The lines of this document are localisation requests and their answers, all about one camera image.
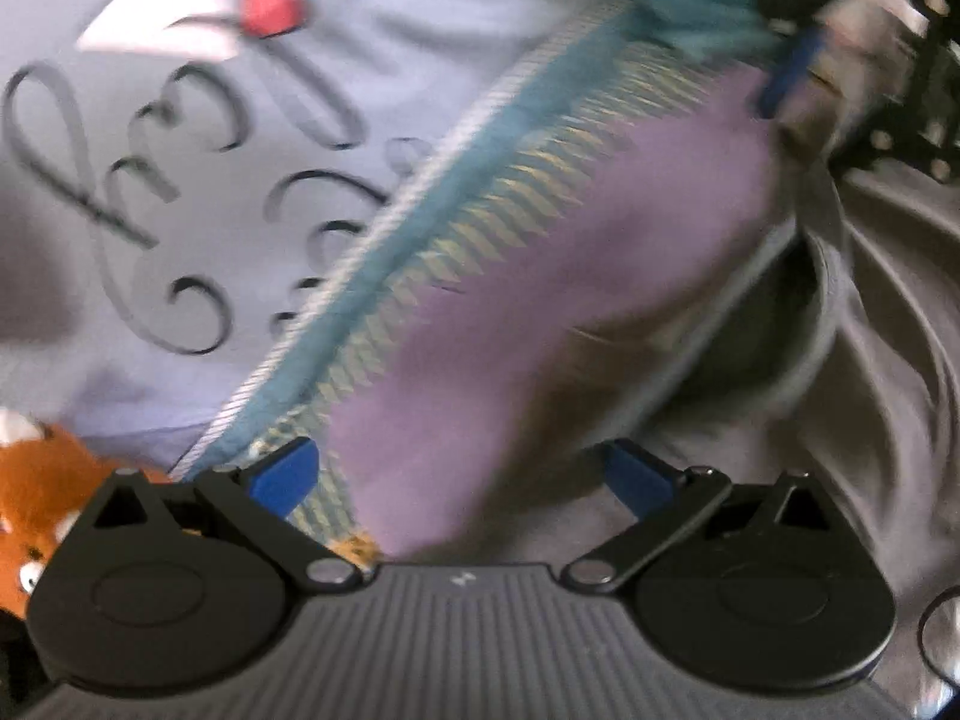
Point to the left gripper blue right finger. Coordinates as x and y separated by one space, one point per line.
642 482

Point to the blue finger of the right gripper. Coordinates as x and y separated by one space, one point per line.
802 42

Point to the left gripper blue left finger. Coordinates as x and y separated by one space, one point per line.
281 480

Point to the grey floral sweatshirt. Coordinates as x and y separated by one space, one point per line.
841 357

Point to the blue quilted bedspread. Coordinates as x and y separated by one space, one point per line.
500 179

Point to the purple garment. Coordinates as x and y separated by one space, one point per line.
472 446

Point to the red panda plush toy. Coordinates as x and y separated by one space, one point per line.
48 478

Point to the lavender script pillow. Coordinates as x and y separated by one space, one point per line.
177 174

